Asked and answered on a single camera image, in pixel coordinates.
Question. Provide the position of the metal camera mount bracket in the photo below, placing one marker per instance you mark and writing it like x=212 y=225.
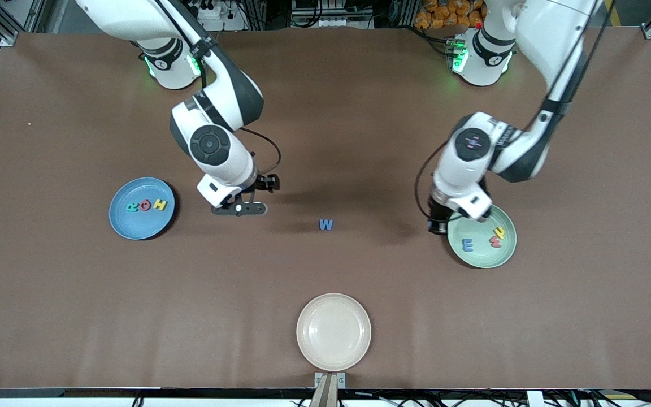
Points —
x=330 y=395

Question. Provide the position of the electronics rack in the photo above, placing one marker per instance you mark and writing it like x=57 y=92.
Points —
x=331 y=14

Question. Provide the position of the yellow foam uppercase H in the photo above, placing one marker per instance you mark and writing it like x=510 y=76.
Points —
x=160 y=204

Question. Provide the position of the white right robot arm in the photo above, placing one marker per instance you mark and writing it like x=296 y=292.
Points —
x=235 y=167

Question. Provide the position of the orange packets pile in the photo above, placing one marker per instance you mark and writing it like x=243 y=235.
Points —
x=444 y=14

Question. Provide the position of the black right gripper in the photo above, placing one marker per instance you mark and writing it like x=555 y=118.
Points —
x=261 y=183

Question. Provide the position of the pink foam letter Q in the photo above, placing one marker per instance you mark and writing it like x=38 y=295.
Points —
x=140 y=206

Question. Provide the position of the teal foam letter R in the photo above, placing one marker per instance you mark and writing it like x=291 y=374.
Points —
x=133 y=207

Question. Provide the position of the brown table cover sheet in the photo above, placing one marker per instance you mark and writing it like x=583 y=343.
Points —
x=77 y=311

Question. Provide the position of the blue plate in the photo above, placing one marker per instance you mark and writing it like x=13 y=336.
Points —
x=133 y=226

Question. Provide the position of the pink foam lowercase m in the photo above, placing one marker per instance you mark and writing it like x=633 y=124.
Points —
x=495 y=241

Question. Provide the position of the blue foam lowercase m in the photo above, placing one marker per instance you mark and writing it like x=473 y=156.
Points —
x=464 y=245

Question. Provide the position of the blue foam letter W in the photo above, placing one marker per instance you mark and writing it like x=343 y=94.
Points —
x=326 y=225

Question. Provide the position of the yellow foam lowercase h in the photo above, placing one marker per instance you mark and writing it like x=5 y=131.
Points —
x=500 y=230

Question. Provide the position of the green plate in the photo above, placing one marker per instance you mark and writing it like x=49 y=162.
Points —
x=481 y=257

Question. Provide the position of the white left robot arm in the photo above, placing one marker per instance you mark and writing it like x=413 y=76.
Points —
x=546 y=34

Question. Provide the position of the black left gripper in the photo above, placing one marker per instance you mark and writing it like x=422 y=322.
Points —
x=437 y=216

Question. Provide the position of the black table edge rail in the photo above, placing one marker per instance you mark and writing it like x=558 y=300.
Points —
x=133 y=392

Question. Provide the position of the beige plate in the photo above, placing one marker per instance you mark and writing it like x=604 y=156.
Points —
x=334 y=332

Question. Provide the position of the white power strip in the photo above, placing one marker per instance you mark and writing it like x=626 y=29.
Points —
x=207 y=11

